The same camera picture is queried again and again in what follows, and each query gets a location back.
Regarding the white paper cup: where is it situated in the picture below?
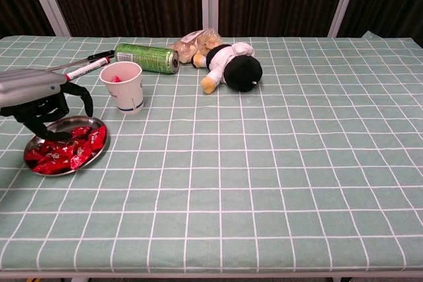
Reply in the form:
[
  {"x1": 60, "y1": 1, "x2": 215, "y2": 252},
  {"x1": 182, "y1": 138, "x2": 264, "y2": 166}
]
[{"x1": 98, "y1": 61, "x2": 145, "y2": 115}]

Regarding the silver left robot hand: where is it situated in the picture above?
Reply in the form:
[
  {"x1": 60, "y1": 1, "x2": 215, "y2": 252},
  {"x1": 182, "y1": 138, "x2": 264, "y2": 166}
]
[{"x1": 0, "y1": 69, "x2": 95, "y2": 141}]

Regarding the clear bag of snacks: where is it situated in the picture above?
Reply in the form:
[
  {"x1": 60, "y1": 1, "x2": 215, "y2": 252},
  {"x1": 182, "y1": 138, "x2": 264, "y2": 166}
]
[{"x1": 168, "y1": 28, "x2": 223, "y2": 64}]

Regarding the green checked tablecloth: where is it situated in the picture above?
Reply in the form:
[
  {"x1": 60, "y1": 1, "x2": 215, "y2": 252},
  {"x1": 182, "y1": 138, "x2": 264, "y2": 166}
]
[{"x1": 0, "y1": 30, "x2": 423, "y2": 271}]

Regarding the red and white marker pen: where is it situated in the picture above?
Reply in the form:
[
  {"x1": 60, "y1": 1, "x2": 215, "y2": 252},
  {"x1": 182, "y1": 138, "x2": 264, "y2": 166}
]
[{"x1": 65, "y1": 57, "x2": 112, "y2": 81}]

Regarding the black and white plush toy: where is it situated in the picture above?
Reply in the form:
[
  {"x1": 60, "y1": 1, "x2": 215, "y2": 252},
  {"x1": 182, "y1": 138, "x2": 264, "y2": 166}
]
[{"x1": 191, "y1": 42, "x2": 264, "y2": 95}]

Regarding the silver metal plate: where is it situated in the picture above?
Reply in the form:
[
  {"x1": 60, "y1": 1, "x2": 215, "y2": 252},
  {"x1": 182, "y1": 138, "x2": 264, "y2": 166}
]
[{"x1": 23, "y1": 115, "x2": 109, "y2": 177}]

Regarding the green drink can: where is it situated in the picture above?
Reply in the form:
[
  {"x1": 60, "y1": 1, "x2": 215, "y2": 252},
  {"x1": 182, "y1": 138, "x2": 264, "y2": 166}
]
[{"x1": 114, "y1": 43, "x2": 180, "y2": 75}]

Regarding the steel ladle with black handle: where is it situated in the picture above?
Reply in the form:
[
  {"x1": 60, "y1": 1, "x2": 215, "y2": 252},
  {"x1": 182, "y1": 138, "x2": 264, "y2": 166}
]
[{"x1": 46, "y1": 50, "x2": 116, "y2": 72}]

